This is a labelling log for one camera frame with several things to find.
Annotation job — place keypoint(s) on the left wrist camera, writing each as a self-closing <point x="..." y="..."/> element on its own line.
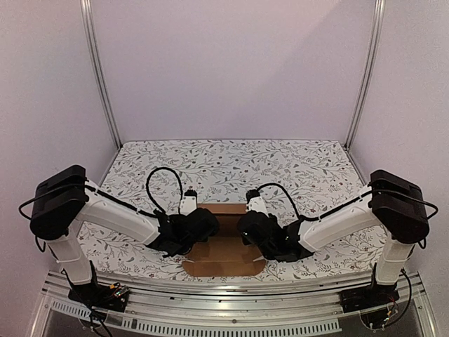
<point x="188" y="202"/>

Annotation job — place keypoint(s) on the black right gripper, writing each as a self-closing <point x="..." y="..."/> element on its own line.
<point x="249" y="228"/>

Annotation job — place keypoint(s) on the left aluminium frame post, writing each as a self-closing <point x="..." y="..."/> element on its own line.
<point x="94" y="53"/>

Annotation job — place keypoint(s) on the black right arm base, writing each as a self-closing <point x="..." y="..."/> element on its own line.
<point x="369" y="296"/>

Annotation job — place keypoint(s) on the right aluminium frame post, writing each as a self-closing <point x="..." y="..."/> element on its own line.
<point x="373" y="45"/>

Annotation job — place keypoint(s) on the brown cardboard paper box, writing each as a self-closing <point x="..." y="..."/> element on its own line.
<point x="224" y="255"/>

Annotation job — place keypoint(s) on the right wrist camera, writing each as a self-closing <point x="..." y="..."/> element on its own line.
<point x="255" y="202"/>

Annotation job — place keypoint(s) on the aluminium frame post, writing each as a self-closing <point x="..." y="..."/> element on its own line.
<point x="94" y="53"/>
<point x="373" y="45"/>

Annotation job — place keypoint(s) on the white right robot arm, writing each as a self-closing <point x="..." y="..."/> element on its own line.
<point x="388" y="201"/>

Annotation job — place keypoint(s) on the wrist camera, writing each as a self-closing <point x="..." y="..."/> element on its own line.
<point x="255" y="202"/>
<point x="188" y="202"/>

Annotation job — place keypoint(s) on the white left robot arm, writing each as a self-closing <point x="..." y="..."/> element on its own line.
<point x="69" y="198"/>

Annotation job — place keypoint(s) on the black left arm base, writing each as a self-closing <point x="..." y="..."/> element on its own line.
<point x="94" y="295"/>

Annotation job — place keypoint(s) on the floral patterned table mat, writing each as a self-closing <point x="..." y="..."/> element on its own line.
<point x="317" y="174"/>

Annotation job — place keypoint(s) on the aluminium front rail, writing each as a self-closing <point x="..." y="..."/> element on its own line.
<point x="307" y="307"/>

